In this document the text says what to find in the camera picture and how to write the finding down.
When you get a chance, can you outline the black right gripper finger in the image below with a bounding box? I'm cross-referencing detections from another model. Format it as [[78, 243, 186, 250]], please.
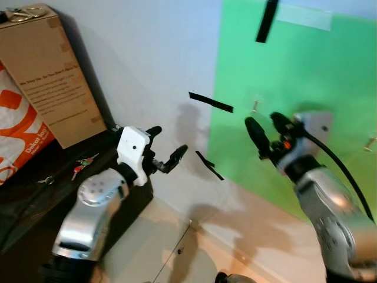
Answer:
[[244, 116, 272, 157], [270, 112, 295, 137]]

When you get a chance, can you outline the black tape strip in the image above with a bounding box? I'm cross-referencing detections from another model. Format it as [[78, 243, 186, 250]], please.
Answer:
[[188, 92, 234, 113], [255, 0, 280, 44], [196, 151, 224, 181]]

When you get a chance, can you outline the clear tape strip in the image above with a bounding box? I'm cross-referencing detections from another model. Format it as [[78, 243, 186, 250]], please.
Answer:
[[274, 3, 333, 31]]

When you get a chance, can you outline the brown printed cardboard box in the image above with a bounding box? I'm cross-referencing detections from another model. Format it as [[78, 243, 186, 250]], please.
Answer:
[[0, 3, 108, 149]]

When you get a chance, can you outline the grey robot foot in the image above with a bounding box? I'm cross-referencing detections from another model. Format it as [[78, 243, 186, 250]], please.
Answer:
[[214, 272, 257, 283]]

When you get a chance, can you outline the orange and white bag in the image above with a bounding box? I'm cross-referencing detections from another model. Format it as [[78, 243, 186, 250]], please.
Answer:
[[0, 59, 55, 186]]

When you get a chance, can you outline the shiny silver metal item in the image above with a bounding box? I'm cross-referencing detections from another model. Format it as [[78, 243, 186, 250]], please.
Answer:
[[0, 7, 39, 24]]

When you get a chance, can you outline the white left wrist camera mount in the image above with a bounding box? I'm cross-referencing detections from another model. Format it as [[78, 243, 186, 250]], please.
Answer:
[[116, 126, 153, 186]]

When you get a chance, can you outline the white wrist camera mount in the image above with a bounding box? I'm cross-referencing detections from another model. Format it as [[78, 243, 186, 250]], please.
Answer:
[[116, 126, 153, 186], [293, 111, 333, 151]]

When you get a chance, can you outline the clear adhesive wall hook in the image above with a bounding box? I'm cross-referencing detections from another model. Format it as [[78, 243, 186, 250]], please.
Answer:
[[363, 133, 377, 153], [249, 94, 264, 115]]

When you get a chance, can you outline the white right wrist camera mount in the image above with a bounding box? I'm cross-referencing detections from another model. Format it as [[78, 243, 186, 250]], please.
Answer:
[[293, 111, 333, 151]]

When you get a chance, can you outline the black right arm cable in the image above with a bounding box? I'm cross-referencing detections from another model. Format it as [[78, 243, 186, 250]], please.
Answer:
[[297, 131, 376, 223]]

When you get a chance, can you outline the green wall sheet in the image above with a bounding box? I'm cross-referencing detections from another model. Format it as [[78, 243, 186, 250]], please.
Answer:
[[206, 0, 377, 222]]

